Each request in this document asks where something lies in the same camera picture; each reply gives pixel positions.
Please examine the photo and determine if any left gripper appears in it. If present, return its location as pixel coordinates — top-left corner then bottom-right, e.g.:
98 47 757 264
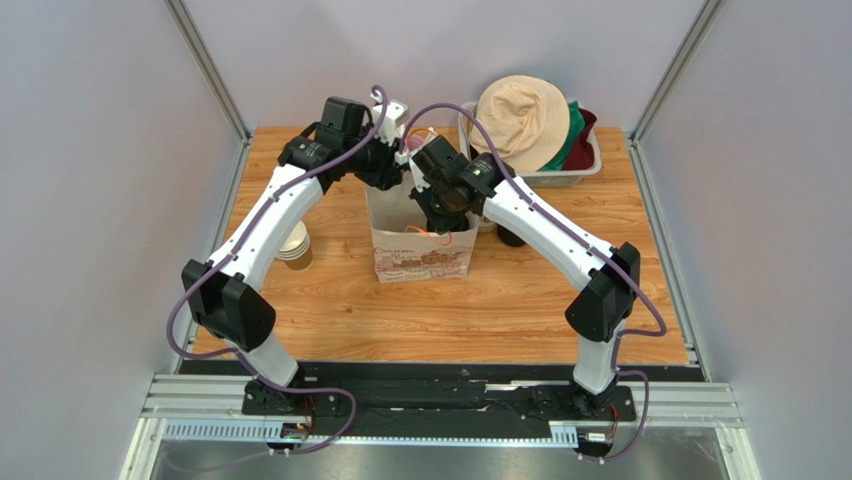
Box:
344 124 406 193

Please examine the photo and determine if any white paper takeout bag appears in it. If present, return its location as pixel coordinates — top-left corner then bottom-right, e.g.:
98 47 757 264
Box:
365 172 480 283

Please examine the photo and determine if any stack of paper cups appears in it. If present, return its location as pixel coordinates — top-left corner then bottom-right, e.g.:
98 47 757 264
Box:
276 221 314 271

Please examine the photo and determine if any cardboard cup carrier tray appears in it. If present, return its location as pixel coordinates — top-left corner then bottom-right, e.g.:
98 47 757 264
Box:
478 216 497 234

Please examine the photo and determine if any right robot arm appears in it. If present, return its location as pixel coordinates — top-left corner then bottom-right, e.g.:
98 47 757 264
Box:
395 136 641 396

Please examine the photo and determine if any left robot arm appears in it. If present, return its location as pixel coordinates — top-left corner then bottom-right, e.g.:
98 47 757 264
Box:
178 91 408 413

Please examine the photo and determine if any pink straw holder cup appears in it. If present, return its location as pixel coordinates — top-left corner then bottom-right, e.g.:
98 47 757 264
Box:
404 134 430 152

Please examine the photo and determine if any stack of black lids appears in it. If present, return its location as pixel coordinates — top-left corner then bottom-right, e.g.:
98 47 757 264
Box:
496 225 526 248

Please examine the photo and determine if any white plastic basket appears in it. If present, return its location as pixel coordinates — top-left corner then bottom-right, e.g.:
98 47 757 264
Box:
457 114 602 187

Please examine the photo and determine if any beige bucket hat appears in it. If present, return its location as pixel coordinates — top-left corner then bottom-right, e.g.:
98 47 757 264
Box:
465 75 572 172

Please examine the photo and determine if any dark red cloth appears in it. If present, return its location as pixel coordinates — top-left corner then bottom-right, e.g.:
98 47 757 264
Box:
562 106 597 171

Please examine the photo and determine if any green cloth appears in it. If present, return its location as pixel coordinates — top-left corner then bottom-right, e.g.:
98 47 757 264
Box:
540 101 586 171

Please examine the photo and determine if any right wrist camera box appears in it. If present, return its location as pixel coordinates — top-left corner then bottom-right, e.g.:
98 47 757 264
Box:
394 149 430 193

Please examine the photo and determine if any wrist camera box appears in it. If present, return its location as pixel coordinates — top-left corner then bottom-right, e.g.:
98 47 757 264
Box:
394 149 430 193
371 93 410 145

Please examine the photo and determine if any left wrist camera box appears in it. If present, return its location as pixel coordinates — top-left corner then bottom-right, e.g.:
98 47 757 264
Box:
371 93 410 145

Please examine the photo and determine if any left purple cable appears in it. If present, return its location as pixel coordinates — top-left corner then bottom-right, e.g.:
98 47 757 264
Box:
164 83 390 461

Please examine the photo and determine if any purple cable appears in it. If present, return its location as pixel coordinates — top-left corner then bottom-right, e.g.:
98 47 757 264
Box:
164 83 390 461
401 101 669 464

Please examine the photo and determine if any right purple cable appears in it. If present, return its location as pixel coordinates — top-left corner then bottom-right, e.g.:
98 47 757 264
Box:
401 101 669 464

